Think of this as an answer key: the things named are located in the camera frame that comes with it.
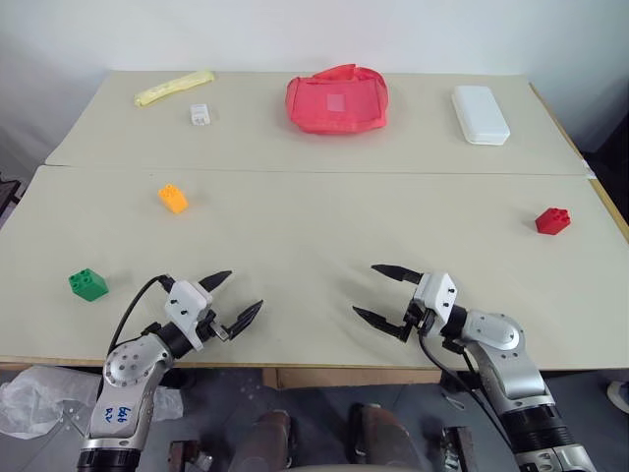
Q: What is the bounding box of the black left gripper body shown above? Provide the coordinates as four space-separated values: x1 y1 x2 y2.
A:
198 308 233 344

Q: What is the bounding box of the red toy brick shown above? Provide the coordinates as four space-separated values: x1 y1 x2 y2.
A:
534 206 573 237

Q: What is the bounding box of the clear crumpled plastic bag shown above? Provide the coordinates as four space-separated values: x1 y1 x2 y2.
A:
0 366 186 440

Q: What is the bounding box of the wooden table frame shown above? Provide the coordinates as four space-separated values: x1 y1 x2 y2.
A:
0 362 629 391

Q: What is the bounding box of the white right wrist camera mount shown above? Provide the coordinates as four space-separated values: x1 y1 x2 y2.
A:
411 271 461 328

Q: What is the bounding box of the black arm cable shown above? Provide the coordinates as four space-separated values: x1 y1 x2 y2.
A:
105 274 176 364
417 327 523 461

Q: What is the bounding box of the white rectangular plastic box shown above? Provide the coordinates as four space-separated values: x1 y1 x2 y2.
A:
450 85 511 147

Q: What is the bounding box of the green toy brick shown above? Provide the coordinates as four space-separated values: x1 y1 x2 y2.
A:
68 267 110 300

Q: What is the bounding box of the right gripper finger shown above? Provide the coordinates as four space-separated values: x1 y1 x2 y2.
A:
370 264 425 286
351 305 412 343

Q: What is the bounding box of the orange toy brick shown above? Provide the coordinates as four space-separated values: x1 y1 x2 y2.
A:
156 183 190 215

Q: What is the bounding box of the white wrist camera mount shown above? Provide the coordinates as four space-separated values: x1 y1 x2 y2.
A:
163 279 215 353
411 271 461 328

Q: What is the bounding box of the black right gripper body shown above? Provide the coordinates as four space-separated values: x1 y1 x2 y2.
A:
400 298 439 344

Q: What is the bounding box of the dark rounded shape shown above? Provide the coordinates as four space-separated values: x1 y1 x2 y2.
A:
347 402 425 472
254 409 299 472

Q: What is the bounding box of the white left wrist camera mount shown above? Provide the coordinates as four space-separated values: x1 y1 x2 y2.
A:
163 279 215 353

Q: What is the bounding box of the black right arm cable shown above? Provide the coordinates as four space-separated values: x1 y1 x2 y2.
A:
417 327 523 461

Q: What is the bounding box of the dark metal bracket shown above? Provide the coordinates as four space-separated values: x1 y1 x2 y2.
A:
438 424 477 472
168 440 215 472

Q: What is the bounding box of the dark object beside table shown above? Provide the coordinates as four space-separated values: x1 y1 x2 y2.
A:
0 171 24 218

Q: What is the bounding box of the red fabric bag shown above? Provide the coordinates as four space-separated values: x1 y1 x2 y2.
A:
285 62 390 136

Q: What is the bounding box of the long pale yellow package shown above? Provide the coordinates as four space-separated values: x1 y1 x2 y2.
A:
133 69 216 109

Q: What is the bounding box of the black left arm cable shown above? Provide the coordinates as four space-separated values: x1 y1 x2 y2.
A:
105 274 176 364

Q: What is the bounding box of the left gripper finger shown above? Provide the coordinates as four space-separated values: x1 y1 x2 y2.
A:
198 268 234 297
218 299 265 341

